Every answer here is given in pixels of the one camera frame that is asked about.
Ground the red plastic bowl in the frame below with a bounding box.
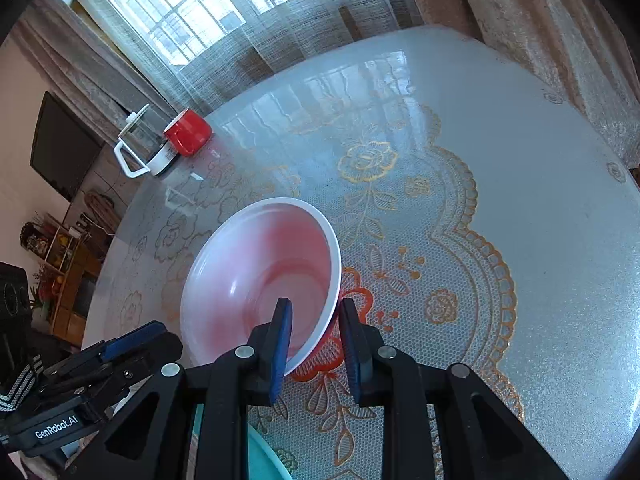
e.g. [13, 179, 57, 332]
[179, 197, 343, 377]

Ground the black flat television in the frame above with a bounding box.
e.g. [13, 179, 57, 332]
[30, 91, 106, 202]

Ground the woven wicker item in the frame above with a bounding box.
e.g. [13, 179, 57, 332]
[82, 189, 121, 233]

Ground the black white striped strap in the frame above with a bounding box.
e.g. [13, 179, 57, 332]
[0, 355, 43, 413]

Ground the gold lace tablecloth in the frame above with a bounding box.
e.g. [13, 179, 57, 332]
[107, 105, 526, 480]

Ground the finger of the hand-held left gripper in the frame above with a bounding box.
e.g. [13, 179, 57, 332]
[100, 321, 169, 361]
[45, 332, 183, 397]

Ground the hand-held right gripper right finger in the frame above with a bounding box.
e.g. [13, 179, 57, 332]
[338, 298, 571, 480]

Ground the wooden shelf cabinet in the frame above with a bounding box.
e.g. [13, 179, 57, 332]
[20, 212, 108, 348]

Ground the teal plate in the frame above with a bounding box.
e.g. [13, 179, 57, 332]
[192, 402, 292, 480]

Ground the red mug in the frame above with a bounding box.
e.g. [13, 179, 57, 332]
[163, 108, 213, 158]

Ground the black speaker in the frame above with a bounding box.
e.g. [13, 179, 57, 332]
[0, 261, 32, 317]

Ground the glass kettle with white handle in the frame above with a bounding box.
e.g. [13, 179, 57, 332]
[113, 103, 179, 179]

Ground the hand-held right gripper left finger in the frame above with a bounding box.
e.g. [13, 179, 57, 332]
[65, 297, 295, 480]

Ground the white sheer curtain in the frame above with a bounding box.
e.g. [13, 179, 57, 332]
[57, 0, 426, 116]

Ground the barred window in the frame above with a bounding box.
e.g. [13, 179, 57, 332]
[97, 0, 373, 63]

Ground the beige curtain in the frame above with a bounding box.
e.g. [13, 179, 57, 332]
[400, 0, 640, 168]
[10, 0, 168, 126]

